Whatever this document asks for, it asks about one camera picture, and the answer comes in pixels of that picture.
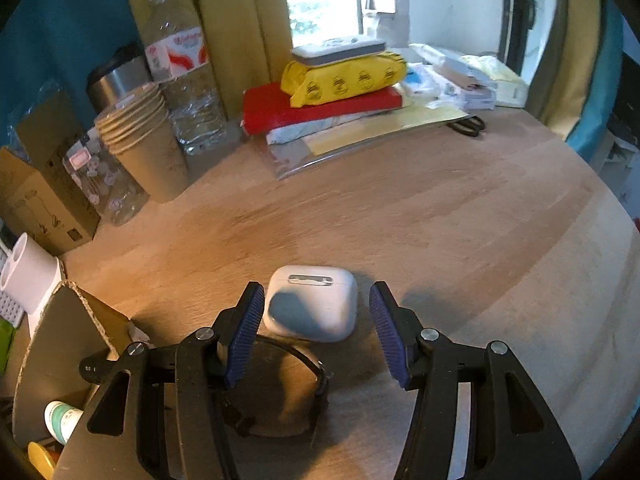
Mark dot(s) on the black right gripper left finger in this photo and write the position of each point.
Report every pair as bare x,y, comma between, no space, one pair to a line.
121,434

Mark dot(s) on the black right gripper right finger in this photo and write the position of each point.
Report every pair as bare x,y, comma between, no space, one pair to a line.
513,432

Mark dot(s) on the brown cardboard box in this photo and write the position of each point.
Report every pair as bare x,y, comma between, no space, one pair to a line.
73,325

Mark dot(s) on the white earbuds case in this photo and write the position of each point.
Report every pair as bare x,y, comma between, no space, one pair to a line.
312,303

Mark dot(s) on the white green labelled bottle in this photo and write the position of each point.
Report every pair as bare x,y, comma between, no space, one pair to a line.
61,420

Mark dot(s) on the green box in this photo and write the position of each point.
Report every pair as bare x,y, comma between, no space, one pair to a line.
7,332

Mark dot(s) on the white perforated plastic basket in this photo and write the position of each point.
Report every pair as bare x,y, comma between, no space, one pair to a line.
10,310

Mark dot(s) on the white desk lamp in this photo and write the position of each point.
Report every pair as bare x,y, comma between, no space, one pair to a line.
30,277

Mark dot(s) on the clear patterned glass jar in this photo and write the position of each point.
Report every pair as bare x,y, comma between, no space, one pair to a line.
107,185

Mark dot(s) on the brown lamp packaging box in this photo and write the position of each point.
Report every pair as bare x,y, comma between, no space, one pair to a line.
38,196

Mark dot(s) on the stack of brown paper cups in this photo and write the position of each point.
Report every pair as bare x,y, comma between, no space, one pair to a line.
138,132

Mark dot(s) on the black scissors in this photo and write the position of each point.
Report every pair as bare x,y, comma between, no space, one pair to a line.
471,126

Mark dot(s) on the red book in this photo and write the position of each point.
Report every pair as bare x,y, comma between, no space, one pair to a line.
267,107

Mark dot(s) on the stainless steel kettle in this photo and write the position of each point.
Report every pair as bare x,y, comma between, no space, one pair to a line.
122,73

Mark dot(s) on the white medicine boxes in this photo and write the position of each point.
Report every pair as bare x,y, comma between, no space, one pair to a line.
460,84

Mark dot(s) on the clear plastic water bottle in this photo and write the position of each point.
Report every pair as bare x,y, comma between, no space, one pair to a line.
177,54

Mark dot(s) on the yellow wipes pack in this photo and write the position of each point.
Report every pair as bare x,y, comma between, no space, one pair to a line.
312,86

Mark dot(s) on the small grey white box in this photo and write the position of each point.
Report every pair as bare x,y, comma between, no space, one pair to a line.
337,50

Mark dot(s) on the yellow curtain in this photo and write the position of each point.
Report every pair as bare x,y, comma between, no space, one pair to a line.
249,42

